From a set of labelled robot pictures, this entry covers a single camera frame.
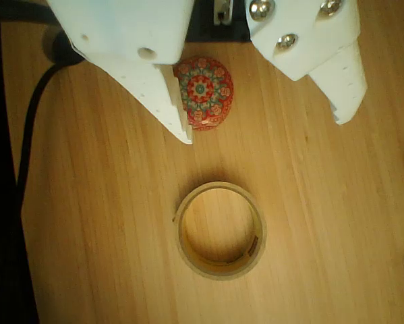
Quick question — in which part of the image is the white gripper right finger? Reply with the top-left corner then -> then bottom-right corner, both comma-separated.
245,0 -> 368,126

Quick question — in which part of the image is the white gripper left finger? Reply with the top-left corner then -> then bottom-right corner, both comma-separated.
46,0 -> 194,145

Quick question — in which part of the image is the white tape ring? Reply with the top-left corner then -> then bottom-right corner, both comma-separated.
172,181 -> 268,281

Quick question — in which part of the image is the red patterned round ball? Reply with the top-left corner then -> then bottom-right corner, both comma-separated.
173,55 -> 235,133

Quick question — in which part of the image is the black base board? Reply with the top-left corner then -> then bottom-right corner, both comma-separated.
184,0 -> 253,43

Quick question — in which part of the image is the thick black desk cable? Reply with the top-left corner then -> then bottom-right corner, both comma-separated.
14,63 -> 65,190

